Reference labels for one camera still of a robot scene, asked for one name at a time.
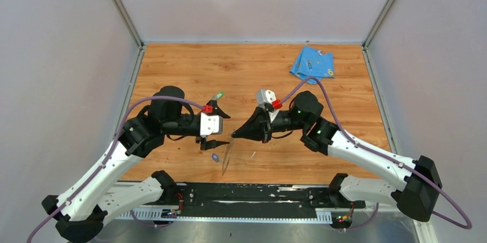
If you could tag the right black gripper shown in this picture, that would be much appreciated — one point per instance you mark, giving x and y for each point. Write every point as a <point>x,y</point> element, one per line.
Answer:
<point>256,128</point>

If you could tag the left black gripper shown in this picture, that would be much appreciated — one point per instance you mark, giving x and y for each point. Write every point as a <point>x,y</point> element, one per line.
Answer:
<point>205,144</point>

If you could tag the key with blue tag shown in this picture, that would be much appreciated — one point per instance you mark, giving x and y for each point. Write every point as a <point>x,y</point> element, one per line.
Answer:
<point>215,157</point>

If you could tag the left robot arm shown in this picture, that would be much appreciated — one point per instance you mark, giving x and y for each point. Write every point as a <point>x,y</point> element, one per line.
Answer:
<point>83,210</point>

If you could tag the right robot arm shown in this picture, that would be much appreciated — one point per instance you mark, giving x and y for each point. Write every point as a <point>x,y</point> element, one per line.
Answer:
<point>409,184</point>

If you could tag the key with green tag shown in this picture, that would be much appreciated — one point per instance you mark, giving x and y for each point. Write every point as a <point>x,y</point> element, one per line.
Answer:
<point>217,96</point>

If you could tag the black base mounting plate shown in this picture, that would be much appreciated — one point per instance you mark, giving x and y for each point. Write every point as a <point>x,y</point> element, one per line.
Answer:
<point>244,200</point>

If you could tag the folded blue cloth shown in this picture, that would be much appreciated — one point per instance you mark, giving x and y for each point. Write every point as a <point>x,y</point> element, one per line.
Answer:
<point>312,62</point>

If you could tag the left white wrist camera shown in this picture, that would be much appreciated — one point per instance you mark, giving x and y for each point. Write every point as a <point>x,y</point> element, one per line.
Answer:
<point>210,124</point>

